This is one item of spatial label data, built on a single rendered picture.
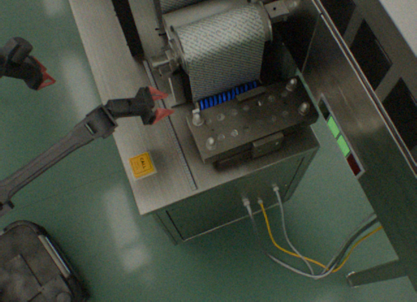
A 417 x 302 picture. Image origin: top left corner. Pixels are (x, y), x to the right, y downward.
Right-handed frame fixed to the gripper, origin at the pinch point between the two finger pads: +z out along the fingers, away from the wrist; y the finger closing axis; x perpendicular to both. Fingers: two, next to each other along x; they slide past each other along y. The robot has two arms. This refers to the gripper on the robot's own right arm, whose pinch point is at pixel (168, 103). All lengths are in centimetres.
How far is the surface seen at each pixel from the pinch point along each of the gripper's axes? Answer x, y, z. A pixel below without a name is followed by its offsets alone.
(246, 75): 13.6, 0.0, 23.0
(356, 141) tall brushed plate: 36, 38, 27
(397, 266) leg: -6, 72, 69
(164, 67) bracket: 6.4, -9.5, -0.5
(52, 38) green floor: -118, -127, 11
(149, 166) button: -19.7, 11.8, -3.6
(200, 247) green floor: -97, 29, 47
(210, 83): 10.0, 0.1, 10.9
